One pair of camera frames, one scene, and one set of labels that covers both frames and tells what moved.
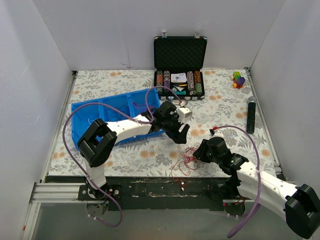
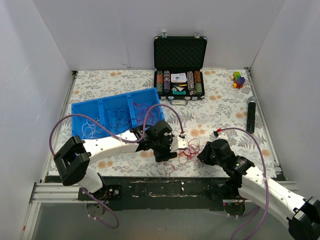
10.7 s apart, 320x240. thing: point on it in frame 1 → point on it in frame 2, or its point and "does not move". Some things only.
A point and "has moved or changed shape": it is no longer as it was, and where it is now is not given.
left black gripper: x=173 y=127 → x=164 y=153
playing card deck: x=178 y=78 does not move
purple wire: x=119 y=113 does not move
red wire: x=188 y=162 has moved or changed shape
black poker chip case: x=179 y=64 does not move
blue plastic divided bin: x=115 y=108 does not move
